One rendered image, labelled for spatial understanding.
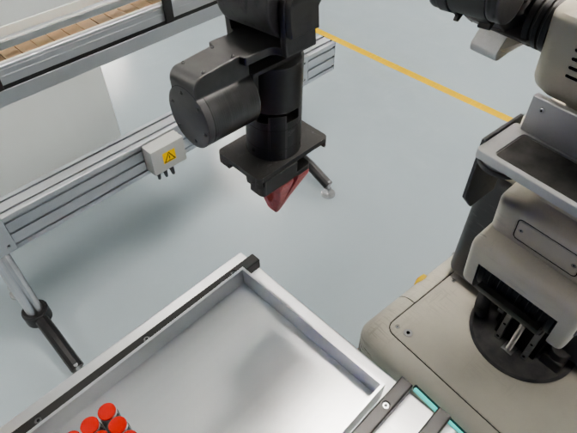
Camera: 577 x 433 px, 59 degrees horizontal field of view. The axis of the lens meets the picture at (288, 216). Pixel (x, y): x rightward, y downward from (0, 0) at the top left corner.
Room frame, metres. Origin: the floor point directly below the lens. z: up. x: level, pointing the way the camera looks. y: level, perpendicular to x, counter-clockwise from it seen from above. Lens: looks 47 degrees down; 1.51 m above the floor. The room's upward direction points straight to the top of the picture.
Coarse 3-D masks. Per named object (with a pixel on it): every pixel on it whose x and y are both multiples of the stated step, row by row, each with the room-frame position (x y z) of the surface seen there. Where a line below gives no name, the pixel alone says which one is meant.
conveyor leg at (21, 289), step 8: (8, 256) 0.89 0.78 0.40; (0, 264) 0.87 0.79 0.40; (8, 264) 0.88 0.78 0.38; (0, 272) 0.87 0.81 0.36; (8, 272) 0.87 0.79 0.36; (16, 272) 0.89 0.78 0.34; (8, 280) 0.87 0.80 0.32; (16, 280) 0.88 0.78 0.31; (24, 280) 0.89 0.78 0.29; (16, 288) 0.87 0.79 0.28; (24, 288) 0.88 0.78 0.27; (16, 296) 0.87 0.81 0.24; (24, 296) 0.87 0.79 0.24; (32, 296) 0.89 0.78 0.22; (24, 304) 0.87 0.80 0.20; (32, 304) 0.87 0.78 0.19; (40, 304) 0.90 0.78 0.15; (32, 312) 0.87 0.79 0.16
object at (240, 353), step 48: (240, 288) 0.45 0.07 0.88; (192, 336) 0.37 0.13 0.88; (240, 336) 0.37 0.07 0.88; (288, 336) 0.37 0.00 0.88; (96, 384) 0.28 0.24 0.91; (144, 384) 0.30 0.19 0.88; (192, 384) 0.30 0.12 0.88; (240, 384) 0.30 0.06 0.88; (288, 384) 0.30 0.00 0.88; (336, 384) 0.30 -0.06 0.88; (384, 384) 0.28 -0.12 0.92; (48, 432) 0.23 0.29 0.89; (144, 432) 0.23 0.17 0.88; (192, 432) 0.23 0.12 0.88; (240, 432) 0.23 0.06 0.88; (288, 432) 0.23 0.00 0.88; (336, 432) 0.23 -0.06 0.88
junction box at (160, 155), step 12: (168, 132) 1.26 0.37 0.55; (156, 144) 1.20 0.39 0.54; (168, 144) 1.21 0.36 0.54; (180, 144) 1.24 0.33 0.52; (144, 156) 1.19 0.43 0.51; (156, 156) 1.17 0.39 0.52; (168, 156) 1.20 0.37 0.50; (180, 156) 1.23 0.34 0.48; (156, 168) 1.17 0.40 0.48; (168, 168) 1.20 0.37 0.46
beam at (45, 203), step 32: (320, 64) 1.76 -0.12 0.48; (160, 128) 1.28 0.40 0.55; (96, 160) 1.13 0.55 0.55; (128, 160) 1.16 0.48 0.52; (32, 192) 0.99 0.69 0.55; (64, 192) 1.02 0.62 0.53; (96, 192) 1.08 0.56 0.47; (0, 224) 0.89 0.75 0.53; (32, 224) 0.94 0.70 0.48; (0, 256) 0.86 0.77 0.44
